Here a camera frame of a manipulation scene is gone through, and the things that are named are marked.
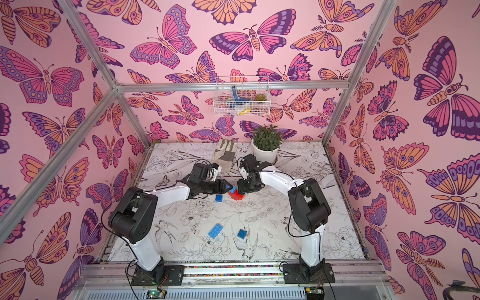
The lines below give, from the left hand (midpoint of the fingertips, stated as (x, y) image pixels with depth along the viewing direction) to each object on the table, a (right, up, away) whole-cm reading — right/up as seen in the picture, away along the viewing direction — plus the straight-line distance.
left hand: (230, 187), depth 93 cm
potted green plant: (+18, +23, +4) cm, 29 cm away
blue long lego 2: (-6, -19, -10) cm, 22 cm away
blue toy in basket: (+4, +44, +1) cm, 45 cm away
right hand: (+7, -1, 0) cm, 7 cm away
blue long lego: (+1, -1, -3) cm, 4 cm away
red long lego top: (+3, -4, -1) cm, 5 cm away
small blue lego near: (+6, -20, -10) cm, 23 cm away
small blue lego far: (-6, -6, +2) cm, 8 cm away
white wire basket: (+6, +46, +2) cm, 46 cm away
